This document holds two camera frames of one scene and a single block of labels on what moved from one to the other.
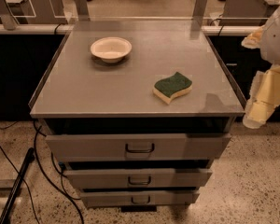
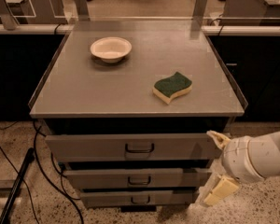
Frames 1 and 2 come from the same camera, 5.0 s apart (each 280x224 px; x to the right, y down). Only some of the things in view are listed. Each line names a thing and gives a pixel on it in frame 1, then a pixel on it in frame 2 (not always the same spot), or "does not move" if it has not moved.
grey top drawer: x=138 y=147 does not move
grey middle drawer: x=140 y=178 does not move
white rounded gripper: x=276 y=40 → x=235 y=160
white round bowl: x=110 y=49 does not move
